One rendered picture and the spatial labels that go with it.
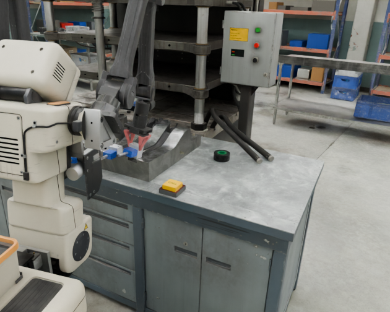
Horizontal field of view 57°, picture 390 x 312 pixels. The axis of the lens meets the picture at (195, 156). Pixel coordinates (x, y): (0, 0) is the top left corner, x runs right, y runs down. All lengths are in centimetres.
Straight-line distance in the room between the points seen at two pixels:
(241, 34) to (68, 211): 138
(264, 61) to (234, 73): 19
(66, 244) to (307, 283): 153
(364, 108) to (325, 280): 293
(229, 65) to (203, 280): 121
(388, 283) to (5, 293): 209
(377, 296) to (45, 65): 208
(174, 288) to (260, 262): 49
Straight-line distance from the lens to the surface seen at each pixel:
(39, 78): 105
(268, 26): 207
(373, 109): 489
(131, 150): 148
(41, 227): 125
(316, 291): 230
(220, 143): 196
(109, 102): 106
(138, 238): 168
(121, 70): 113
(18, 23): 143
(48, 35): 276
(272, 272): 145
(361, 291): 240
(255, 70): 210
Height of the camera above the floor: 150
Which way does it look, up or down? 23 degrees down
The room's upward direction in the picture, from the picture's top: 2 degrees clockwise
